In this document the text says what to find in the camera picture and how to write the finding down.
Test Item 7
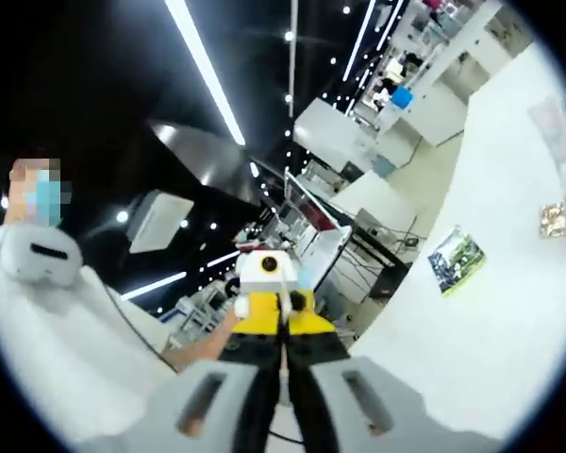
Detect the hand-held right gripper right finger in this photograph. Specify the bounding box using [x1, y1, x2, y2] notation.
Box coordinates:
[284, 310, 502, 453]

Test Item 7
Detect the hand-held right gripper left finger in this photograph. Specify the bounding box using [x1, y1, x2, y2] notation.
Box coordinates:
[77, 316, 284, 453]

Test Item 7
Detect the green silver foil packet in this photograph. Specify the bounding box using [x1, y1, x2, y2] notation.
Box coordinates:
[426, 225, 488, 298]

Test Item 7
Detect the gold foil packet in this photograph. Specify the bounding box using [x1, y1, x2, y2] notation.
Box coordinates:
[539, 201, 566, 238]

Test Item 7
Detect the blue storage bin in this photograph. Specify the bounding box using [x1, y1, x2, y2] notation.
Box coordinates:
[390, 87, 415, 110]

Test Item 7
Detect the ceiling air conditioner unit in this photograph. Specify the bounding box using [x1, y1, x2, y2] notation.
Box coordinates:
[128, 188, 195, 256]

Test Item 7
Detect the person in white shirt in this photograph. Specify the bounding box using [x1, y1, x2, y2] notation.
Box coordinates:
[0, 244, 180, 445]

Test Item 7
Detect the white chest device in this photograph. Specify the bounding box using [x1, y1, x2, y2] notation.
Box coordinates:
[0, 223, 85, 287]

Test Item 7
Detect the long ceiling light strip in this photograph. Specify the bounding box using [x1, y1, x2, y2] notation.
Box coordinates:
[162, 0, 247, 147]

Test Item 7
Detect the long white counter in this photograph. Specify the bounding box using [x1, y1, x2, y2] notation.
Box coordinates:
[376, 0, 534, 147]

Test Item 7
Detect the black cable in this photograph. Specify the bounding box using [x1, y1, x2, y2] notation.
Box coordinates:
[106, 287, 166, 355]

